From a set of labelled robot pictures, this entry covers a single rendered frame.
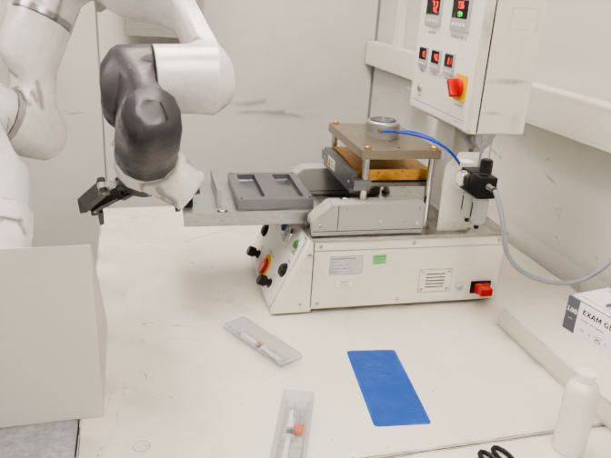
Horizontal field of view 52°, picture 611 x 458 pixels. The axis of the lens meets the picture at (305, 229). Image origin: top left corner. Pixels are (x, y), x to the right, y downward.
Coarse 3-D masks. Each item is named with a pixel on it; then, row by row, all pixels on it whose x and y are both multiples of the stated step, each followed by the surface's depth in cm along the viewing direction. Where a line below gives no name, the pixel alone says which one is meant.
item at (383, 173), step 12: (348, 156) 145; (360, 168) 136; (372, 168) 136; (384, 168) 137; (396, 168) 138; (408, 168) 138; (420, 168) 139; (372, 180) 137; (384, 180) 138; (396, 180) 138; (408, 180) 139; (420, 180) 140
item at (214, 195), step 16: (208, 192) 143; (224, 192) 144; (192, 208) 132; (208, 208) 133; (224, 208) 133; (192, 224) 130; (208, 224) 131; (224, 224) 132; (240, 224) 133; (256, 224) 136
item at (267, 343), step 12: (228, 324) 127; (240, 324) 127; (252, 324) 127; (252, 336) 123; (264, 336) 123; (264, 348) 119; (276, 348) 120; (288, 348) 120; (276, 360) 116; (288, 360) 116
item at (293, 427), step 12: (288, 396) 106; (300, 396) 106; (312, 396) 106; (288, 408) 103; (300, 408) 103; (312, 408) 103; (288, 420) 100; (300, 420) 100; (276, 432) 97; (288, 432) 97; (300, 432) 98; (276, 444) 95; (288, 444) 95; (300, 444) 95; (276, 456) 92; (288, 456) 92; (300, 456) 93
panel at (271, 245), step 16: (272, 224) 157; (288, 224) 146; (256, 240) 163; (272, 240) 152; (304, 240) 134; (272, 256) 148; (288, 256) 138; (256, 272) 154; (272, 272) 144; (288, 272) 135; (272, 288) 140
